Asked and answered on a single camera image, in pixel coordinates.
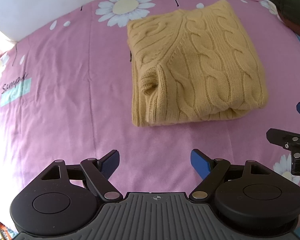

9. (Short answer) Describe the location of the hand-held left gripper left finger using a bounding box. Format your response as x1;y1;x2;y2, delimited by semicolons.
41;150;123;202

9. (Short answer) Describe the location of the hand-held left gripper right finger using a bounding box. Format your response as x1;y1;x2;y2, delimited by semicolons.
189;149;273;202

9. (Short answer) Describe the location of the yellow cable-knit cardigan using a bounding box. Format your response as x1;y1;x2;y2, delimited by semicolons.
127;0;269;127

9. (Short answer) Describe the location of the pink floral bed sheet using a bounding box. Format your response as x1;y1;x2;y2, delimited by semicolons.
0;0;300;230

